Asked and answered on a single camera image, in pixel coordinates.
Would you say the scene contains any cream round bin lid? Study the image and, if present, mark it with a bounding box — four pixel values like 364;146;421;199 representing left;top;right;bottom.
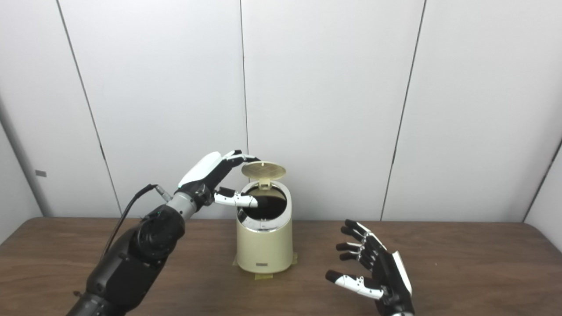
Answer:
241;161;287;190

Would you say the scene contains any cream-colored bin body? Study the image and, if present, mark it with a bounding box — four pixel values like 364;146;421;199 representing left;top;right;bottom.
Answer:
236;180;293;274

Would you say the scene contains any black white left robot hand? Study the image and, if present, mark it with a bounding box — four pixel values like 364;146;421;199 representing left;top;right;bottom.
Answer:
176;150;260;209

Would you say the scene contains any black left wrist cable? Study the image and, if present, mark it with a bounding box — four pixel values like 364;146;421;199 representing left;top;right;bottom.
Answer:
100;184;173;259

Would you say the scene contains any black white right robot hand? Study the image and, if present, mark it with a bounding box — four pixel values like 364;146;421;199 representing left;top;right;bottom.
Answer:
325;219;415;316

